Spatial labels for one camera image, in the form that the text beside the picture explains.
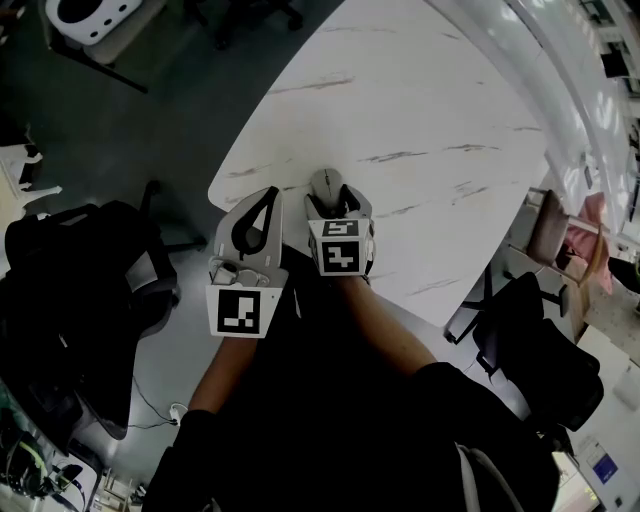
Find person's right forearm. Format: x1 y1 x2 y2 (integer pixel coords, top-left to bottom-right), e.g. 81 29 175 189
329 272 440 377

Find person's left forearm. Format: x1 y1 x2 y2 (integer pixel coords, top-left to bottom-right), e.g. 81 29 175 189
187 334 262 416

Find grey computer mouse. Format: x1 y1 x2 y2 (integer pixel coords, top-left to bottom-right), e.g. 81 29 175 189
310 168 351 220

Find white sheet with blue label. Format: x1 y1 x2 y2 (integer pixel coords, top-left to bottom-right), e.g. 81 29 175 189
589 438 621 485

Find pink cloth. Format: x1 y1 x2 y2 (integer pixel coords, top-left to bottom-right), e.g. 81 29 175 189
564 192 615 296

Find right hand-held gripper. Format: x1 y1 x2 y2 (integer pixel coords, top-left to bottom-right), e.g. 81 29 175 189
303 183 377 279

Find white cardboard cutout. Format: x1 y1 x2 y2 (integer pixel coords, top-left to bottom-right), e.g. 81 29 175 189
0 142 65 202

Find white rounded carrier with holes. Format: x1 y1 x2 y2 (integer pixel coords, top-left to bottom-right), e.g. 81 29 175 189
44 0 142 47

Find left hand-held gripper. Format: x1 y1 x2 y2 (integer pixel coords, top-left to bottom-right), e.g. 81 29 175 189
204 186 291 340

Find green and black cables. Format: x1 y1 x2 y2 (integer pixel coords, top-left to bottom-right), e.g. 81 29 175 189
0 404 101 501

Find white marble table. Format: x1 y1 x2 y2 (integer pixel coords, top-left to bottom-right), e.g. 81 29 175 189
424 0 640 242

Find grey shoulder strap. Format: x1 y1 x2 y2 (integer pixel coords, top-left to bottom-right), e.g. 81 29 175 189
453 442 524 512

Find brown cushioned wooden chair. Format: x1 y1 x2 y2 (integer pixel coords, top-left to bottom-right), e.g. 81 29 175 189
507 187 611 289

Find thin black floor cable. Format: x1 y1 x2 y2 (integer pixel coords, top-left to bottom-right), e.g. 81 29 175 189
127 374 177 431

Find black swivel chair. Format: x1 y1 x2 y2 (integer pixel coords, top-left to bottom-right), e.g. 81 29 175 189
444 272 606 434

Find person's black shirt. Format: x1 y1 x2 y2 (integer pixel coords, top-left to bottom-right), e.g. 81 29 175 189
142 247 561 512

